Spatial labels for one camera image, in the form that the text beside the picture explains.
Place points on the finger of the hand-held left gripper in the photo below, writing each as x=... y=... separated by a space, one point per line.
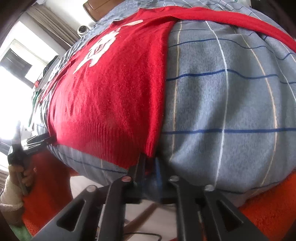
x=40 y=139
x=38 y=147

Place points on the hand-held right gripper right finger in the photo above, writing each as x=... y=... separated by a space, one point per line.
x=159 y=172

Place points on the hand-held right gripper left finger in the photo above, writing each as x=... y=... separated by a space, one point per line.
x=137 y=170

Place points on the red knitted sweater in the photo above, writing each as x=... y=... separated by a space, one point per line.
x=111 y=97

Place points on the person's left hand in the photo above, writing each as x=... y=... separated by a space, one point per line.
x=27 y=177

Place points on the orange cloth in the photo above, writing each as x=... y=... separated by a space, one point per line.
x=46 y=197

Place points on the blue striped bed sheet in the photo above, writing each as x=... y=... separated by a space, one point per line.
x=219 y=115

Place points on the beige curtain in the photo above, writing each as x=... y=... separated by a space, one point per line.
x=49 y=23

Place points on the wooden headboard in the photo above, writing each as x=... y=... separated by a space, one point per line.
x=101 y=7

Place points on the white security camera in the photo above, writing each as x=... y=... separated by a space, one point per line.
x=82 y=30

